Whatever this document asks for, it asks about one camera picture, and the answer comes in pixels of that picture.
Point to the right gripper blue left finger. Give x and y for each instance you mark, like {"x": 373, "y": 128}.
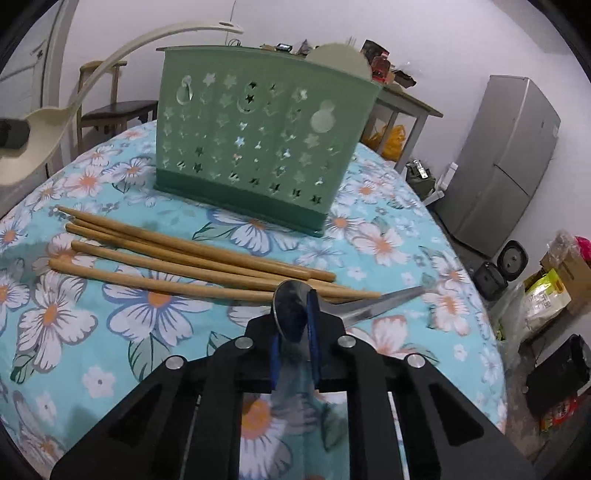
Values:
{"x": 275, "y": 361}

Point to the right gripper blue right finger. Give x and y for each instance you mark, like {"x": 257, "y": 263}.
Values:
{"x": 313, "y": 314}

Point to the stainless steel spoon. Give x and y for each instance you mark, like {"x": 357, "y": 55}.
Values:
{"x": 290, "y": 307}

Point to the cream soup ladle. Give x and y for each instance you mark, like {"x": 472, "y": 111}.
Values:
{"x": 49, "y": 124}

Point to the wooden chopstick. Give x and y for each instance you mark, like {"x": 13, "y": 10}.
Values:
{"x": 201, "y": 249}
{"x": 136, "y": 253}
{"x": 216, "y": 277}
{"x": 160, "y": 285}
{"x": 161, "y": 253}

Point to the white pearlescent rice paddle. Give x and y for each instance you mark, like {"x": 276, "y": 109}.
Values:
{"x": 343, "y": 58}

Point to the white panel door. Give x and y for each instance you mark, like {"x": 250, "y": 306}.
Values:
{"x": 21, "y": 79}

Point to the wooden chair black seat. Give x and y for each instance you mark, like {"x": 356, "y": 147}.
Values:
{"x": 114, "y": 117}

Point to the black rice cooker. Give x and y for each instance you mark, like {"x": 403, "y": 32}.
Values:
{"x": 491, "y": 279}

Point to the green perforated utensil holder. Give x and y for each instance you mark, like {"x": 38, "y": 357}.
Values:
{"x": 266, "y": 135}

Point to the yellow plastic bag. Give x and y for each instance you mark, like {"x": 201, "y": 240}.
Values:
{"x": 394, "y": 145}

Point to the floral blue quilt cover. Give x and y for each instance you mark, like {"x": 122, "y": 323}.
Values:
{"x": 72, "y": 348}

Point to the long white-legged table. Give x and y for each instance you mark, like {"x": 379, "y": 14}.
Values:
{"x": 397, "y": 101}

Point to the yellow printed bag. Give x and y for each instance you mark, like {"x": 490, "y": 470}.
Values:
{"x": 545, "y": 300}

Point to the red bottle pack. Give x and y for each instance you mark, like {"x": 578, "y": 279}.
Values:
{"x": 381, "y": 67}

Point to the grey refrigerator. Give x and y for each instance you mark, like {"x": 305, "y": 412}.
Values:
{"x": 501, "y": 165}

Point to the cardboard box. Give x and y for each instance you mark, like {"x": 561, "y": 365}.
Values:
{"x": 571, "y": 260}

